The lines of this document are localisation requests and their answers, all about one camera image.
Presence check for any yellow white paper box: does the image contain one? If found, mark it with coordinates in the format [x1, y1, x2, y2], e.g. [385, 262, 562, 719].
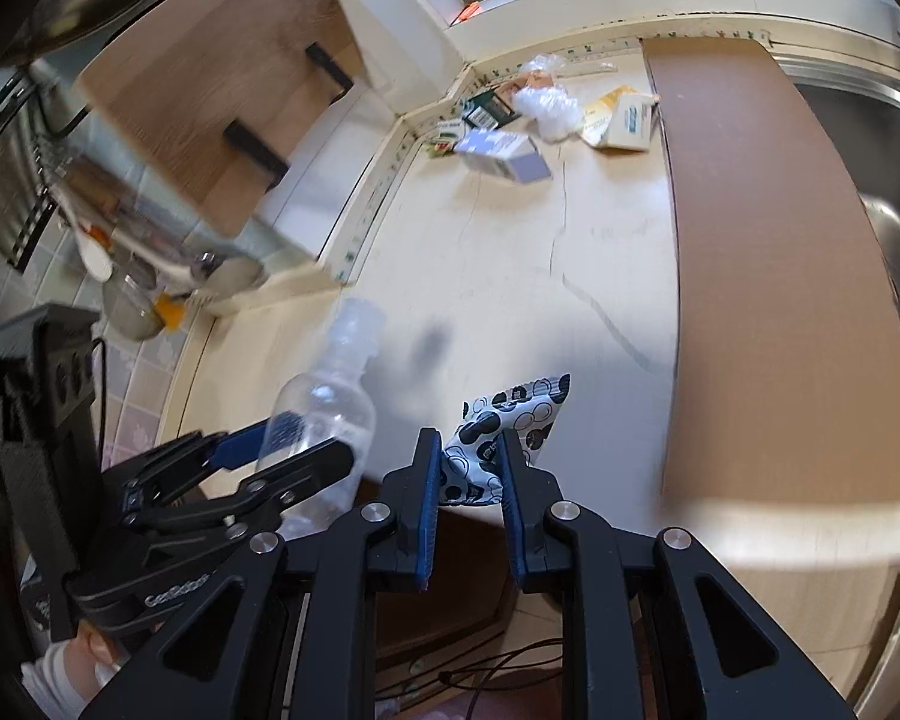
[580, 86, 658, 153]

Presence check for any stainless steel sink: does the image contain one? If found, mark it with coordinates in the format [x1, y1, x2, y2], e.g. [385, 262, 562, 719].
[779, 57, 900, 320]

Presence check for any purple white carton box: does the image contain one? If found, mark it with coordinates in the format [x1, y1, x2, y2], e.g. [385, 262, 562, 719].
[453, 128, 551, 185]

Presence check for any black cabinet handle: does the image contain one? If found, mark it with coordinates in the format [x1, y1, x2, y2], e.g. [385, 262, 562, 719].
[305, 43, 354, 104]
[224, 119, 290, 190]

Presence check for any black floor cable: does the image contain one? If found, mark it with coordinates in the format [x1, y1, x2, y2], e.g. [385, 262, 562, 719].
[404, 635, 569, 720]

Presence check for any metal utensil rack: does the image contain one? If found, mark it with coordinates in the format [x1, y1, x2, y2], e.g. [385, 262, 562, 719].
[0, 68, 64, 273]

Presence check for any dark green packet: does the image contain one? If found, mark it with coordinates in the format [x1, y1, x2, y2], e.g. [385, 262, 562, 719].
[461, 89, 520, 130]

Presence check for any clear plastic bag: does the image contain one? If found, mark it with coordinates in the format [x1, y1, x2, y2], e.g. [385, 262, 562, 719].
[512, 86, 583, 143]

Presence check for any clear plastic wrap by wall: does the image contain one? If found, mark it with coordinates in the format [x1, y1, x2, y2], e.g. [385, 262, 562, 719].
[521, 54, 617, 80]

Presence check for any clear plastic bottle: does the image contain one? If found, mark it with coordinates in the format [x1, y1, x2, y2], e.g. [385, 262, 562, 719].
[256, 298, 386, 541]

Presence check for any brown cardboard sheet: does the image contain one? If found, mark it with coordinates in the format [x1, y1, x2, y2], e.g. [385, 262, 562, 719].
[644, 37, 900, 505]

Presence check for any person left hand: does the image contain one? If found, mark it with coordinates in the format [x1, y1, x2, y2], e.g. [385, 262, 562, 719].
[64, 619, 130, 700]

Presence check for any black white patterned wrapper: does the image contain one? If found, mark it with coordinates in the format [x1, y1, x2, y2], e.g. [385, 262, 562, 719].
[440, 372, 571, 507]

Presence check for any white ladle spoon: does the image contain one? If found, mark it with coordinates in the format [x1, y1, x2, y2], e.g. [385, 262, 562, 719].
[50, 182, 113, 283]

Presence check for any wooden cabinet door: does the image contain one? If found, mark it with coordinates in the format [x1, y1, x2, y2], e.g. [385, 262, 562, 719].
[76, 0, 365, 238]

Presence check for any round steel pot lid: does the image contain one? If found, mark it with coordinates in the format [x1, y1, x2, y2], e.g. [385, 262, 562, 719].
[187, 252, 268, 307]

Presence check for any green white snack packet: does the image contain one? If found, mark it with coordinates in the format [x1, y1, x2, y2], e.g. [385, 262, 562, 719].
[424, 119, 470, 158]

